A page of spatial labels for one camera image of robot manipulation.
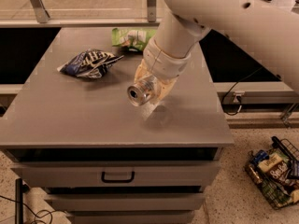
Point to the black wire snack basket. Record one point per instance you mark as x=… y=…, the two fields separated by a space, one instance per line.
x=260 y=162

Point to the black drawer handle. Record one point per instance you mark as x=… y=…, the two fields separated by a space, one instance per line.
x=118 y=178

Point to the green chip bag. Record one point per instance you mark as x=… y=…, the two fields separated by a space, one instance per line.
x=132 y=38

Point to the brown snack bag in basket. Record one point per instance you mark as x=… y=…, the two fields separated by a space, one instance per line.
x=279 y=172

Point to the blue white chip bag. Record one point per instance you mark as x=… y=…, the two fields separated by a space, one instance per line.
x=91 y=63

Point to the black pole at left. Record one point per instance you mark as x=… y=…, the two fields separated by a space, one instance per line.
x=19 y=202

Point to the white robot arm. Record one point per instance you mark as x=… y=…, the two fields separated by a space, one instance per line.
x=268 y=33

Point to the grey drawer cabinet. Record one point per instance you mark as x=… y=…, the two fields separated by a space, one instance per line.
x=62 y=133

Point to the silver blue redbull can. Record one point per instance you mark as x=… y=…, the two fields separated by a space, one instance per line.
x=143 y=90

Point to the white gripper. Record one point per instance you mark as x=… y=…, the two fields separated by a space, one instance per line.
x=163 y=62

